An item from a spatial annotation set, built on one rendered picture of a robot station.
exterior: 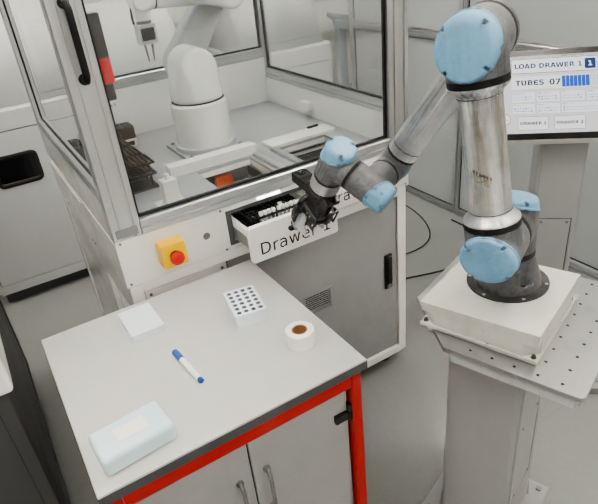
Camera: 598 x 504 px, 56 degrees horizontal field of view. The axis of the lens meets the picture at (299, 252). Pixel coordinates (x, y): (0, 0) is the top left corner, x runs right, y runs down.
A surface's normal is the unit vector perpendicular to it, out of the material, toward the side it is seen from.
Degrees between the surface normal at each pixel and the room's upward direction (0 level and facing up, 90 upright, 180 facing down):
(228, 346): 0
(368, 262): 90
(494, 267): 97
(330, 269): 90
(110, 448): 0
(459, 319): 90
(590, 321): 0
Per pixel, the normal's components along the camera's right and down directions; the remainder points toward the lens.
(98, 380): -0.10, -0.86
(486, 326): -0.62, 0.44
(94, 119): 0.52, 0.38
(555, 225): -0.18, 0.51
